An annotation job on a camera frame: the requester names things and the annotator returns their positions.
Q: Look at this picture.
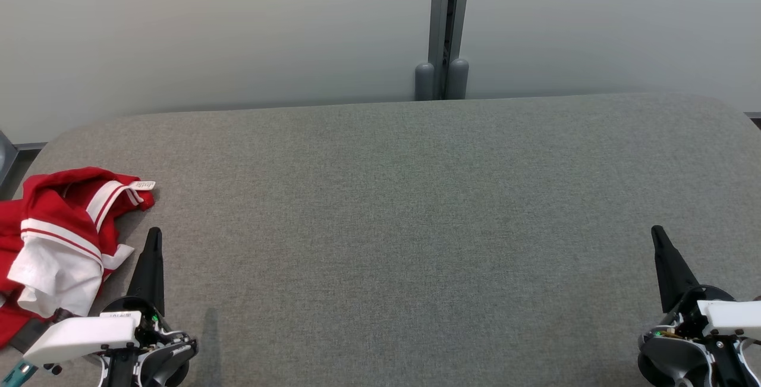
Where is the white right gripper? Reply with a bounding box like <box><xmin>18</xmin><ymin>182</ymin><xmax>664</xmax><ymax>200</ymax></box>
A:
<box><xmin>651</xmin><ymin>225</ymin><xmax>761</xmax><ymax>340</ymax></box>

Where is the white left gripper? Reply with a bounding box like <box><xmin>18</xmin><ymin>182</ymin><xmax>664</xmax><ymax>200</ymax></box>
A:
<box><xmin>23</xmin><ymin>227</ymin><xmax>170</xmax><ymax>387</ymax></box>

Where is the red white striped jersey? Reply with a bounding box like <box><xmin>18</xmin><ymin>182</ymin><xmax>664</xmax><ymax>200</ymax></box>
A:
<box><xmin>6</xmin><ymin>166</ymin><xmax>156</xmax><ymax>319</ymax></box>

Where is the grey cylinder bumper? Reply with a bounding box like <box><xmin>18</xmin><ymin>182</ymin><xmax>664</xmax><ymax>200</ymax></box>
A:
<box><xmin>446</xmin><ymin>58</ymin><xmax>470</xmax><ymax>100</ymax></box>
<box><xmin>414</xmin><ymin>62</ymin><xmax>436</xmax><ymax>101</ymax></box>

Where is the teal left camera connector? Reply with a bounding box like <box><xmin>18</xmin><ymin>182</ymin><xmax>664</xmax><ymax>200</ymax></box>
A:
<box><xmin>0</xmin><ymin>360</ymin><xmax>37</xmax><ymax>386</ymax></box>

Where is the grey metal partition post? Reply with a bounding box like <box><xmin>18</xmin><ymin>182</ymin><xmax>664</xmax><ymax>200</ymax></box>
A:
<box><xmin>428</xmin><ymin>0</ymin><xmax>473</xmax><ymax>100</ymax></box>

